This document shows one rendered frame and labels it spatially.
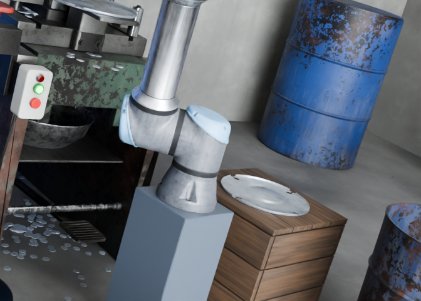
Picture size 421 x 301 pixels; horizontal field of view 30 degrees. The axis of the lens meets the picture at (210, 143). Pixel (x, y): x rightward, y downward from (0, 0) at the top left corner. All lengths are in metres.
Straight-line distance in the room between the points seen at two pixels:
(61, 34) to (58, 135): 0.32
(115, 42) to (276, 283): 0.87
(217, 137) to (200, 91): 2.65
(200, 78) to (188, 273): 2.62
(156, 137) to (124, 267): 0.36
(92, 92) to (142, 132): 0.51
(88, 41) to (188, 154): 0.62
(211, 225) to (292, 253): 0.50
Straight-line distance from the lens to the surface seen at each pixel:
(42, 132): 2.41
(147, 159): 2.46
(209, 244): 1.95
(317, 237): 2.43
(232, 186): 2.46
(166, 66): 1.78
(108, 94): 2.35
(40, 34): 2.29
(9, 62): 2.16
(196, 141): 1.84
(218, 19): 4.42
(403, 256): 2.18
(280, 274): 2.37
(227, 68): 4.57
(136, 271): 1.97
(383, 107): 5.62
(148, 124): 1.83
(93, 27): 2.33
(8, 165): 2.21
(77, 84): 2.29
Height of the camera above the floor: 1.12
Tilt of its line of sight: 16 degrees down
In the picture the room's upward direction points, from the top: 17 degrees clockwise
